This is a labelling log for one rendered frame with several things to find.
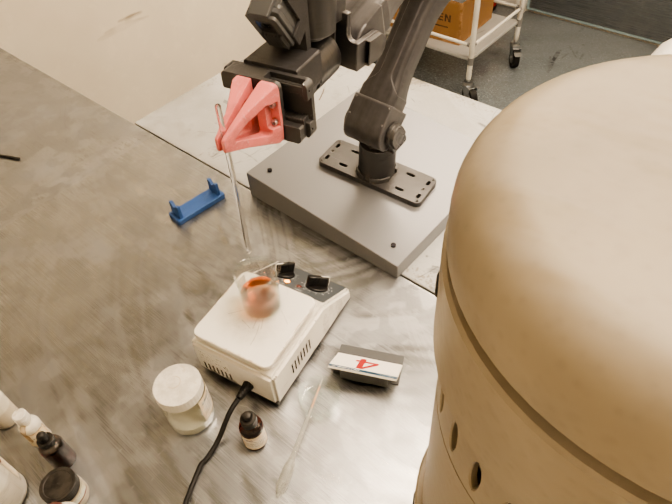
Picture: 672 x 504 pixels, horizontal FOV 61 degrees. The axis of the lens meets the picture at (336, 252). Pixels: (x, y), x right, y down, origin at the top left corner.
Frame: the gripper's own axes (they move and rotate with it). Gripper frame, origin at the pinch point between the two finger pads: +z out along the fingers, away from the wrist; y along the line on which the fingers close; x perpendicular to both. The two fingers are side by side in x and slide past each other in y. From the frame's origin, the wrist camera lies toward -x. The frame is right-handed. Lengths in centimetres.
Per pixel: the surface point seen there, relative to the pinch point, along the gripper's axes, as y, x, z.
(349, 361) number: 12.2, 32.4, -1.0
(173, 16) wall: -119, 57, -118
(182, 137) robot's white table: -43, 34, -35
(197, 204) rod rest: -26.9, 33.5, -18.9
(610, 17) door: 17, 110, -299
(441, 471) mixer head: 31.6, -17.3, 29.0
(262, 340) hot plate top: 3.1, 26.0, 4.6
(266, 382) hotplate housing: 5.5, 28.8, 8.2
